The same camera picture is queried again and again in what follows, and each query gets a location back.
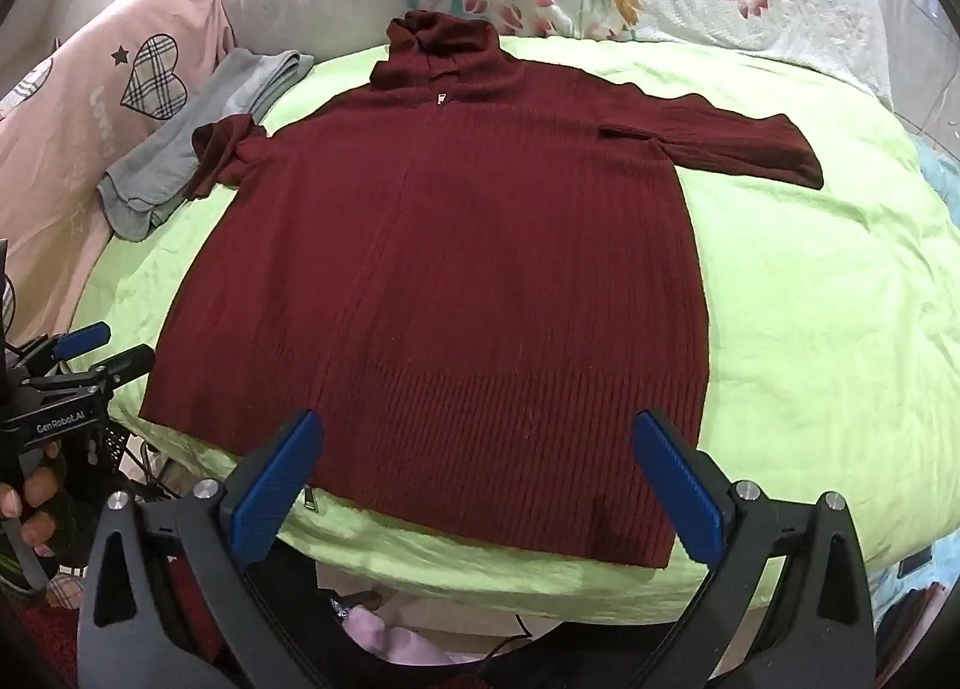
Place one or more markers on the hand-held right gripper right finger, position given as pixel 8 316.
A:
pixel 679 486

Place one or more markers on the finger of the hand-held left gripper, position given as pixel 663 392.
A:
pixel 82 340
pixel 124 368

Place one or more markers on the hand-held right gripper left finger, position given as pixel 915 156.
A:
pixel 274 486

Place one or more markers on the maroon knit sweater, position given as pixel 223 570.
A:
pixel 450 269

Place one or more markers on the person's left hand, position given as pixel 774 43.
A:
pixel 34 494

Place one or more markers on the pink quilt with plaid hearts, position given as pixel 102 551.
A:
pixel 75 156

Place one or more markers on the pale pink cloth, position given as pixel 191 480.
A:
pixel 397 640

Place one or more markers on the light green blanket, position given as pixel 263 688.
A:
pixel 810 329

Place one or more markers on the folded grey cloth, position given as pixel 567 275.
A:
pixel 202 134

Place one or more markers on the light blue cloth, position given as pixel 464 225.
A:
pixel 943 171

